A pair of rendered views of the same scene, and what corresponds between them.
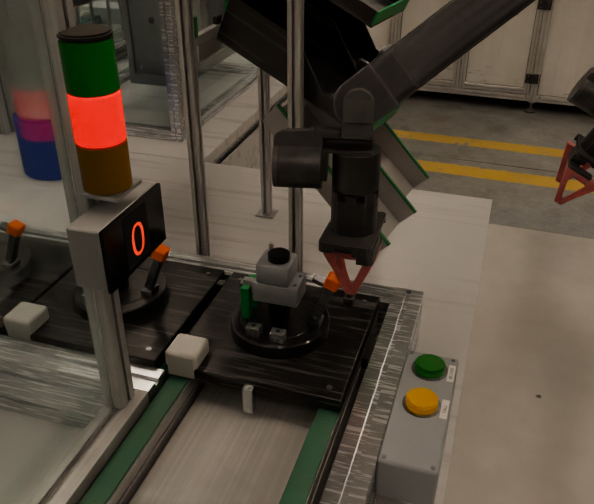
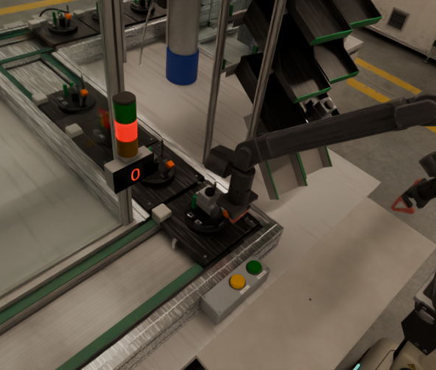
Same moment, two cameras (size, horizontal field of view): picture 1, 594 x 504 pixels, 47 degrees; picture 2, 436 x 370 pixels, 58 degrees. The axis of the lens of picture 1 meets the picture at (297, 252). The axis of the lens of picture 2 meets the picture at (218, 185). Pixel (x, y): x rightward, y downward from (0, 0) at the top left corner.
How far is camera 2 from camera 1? 0.45 m
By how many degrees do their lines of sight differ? 22
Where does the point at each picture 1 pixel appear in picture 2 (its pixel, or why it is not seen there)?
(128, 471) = (114, 252)
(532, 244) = (379, 219)
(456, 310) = (308, 238)
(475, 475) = (252, 319)
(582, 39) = not seen: outside the picture
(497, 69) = not seen: outside the picture
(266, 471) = (164, 277)
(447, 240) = (336, 197)
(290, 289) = (208, 208)
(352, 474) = (188, 297)
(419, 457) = (217, 305)
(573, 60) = not seen: outside the picture
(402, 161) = (322, 153)
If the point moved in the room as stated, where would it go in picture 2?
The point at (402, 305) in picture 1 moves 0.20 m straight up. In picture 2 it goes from (269, 230) to (284, 186)
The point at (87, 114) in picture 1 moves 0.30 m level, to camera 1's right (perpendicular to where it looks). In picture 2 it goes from (118, 128) to (238, 182)
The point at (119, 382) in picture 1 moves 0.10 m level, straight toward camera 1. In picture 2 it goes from (125, 217) to (112, 244)
